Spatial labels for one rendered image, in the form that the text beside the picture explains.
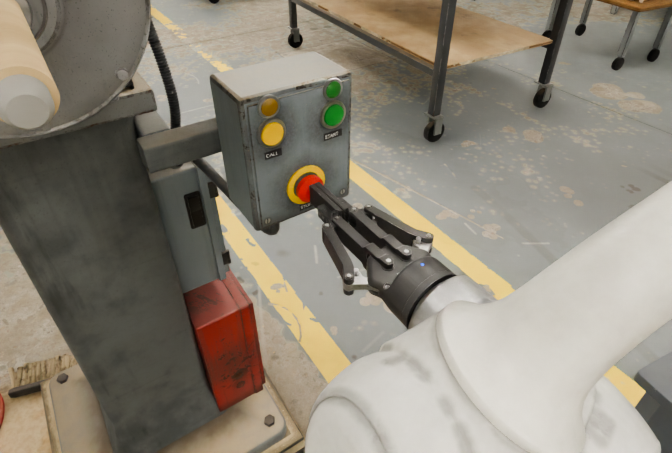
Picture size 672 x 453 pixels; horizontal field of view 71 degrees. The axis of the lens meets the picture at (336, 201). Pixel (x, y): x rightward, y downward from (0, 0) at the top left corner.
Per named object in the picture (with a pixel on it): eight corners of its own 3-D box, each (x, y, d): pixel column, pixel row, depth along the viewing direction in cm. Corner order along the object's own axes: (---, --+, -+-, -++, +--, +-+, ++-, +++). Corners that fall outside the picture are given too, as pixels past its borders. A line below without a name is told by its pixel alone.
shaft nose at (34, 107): (-14, 109, 23) (4, 66, 23) (40, 126, 25) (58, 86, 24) (-11, 126, 22) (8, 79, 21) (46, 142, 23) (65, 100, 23)
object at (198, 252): (160, 253, 100) (73, -28, 67) (207, 235, 104) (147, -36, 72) (183, 298, 90) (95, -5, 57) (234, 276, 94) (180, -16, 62)
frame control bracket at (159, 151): (142, 162, 65) (134, 137, 63) (264, 126, 74) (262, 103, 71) (150, 175, 63) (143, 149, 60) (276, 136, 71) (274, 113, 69)
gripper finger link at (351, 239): (395, 285, 53) (385, 290, 53) (337, 232, 60) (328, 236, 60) (397, 260, 51) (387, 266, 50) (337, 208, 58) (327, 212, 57)
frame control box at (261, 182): (172, 195, 82) (134, 49, 67) (280, 159, 92) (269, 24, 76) (228, 281, 66) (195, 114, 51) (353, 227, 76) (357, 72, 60)
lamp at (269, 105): (258, 121, 56) (255, 97, 54) (280, 114, 57) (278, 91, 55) (260, 123, 55) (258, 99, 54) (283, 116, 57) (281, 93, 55)
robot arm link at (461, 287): (500, 350, 49) (459, 312, 53) (520, 291, 44) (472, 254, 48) (436, 395, 45) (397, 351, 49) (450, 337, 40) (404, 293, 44)
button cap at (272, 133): (258, 143, 58) (255, 122, 57) (279, 137, 60) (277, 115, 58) (263, 148, 58) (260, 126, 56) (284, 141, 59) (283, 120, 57)
